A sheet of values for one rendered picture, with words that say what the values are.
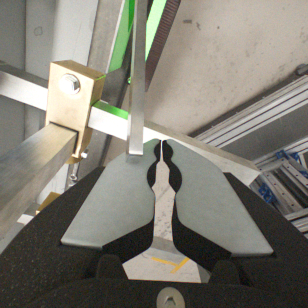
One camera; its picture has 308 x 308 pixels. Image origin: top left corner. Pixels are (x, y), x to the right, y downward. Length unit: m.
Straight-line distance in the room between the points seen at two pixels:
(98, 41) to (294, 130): 1.02
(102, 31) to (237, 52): 0.87
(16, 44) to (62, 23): 0.11
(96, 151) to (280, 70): 1.08
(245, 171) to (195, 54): 0.86
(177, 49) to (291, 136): 0.76
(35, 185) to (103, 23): 0.29
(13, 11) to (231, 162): 0.48
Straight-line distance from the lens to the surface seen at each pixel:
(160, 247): 0.43
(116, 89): 0.38
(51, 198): 0.40
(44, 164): 0.19
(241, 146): 1.07
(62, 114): 0.25
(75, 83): 0.23
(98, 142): 0.44
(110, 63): 0.28
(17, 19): 0.51
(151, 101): 1.10
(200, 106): 1.14
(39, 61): 0.52
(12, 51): 0.51
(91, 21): 0.46
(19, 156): 0.20
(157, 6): 0.37
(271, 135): 1.11
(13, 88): 0.28
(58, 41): 0.50
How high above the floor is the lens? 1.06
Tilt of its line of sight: 59 degrees down
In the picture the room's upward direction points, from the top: 177 degrees counter-clockwise
